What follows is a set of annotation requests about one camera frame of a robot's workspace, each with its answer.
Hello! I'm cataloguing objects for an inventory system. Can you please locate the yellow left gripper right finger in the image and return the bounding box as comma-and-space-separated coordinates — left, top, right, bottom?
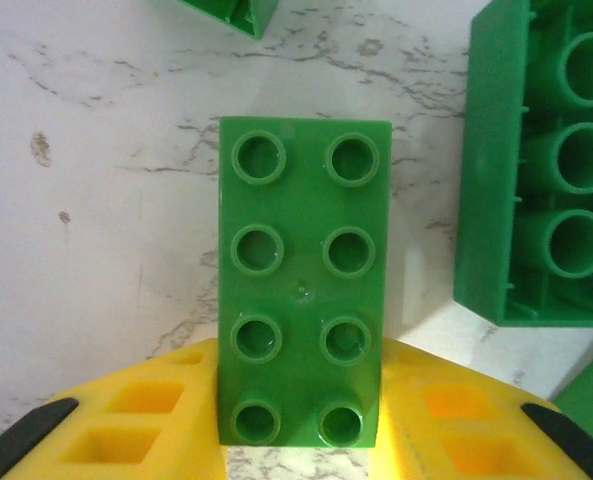
374, 335, 593, 480

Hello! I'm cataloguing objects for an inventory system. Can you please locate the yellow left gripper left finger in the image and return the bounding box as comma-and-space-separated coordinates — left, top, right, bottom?
0, 338, 227, 480

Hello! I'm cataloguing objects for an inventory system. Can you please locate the long green lego brick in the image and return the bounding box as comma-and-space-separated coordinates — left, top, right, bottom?
452, 0, 593, 330
216, 115, 393, 450

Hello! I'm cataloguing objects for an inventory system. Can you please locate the small green lego brick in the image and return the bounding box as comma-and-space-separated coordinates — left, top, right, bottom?
148, 0, 282, 41

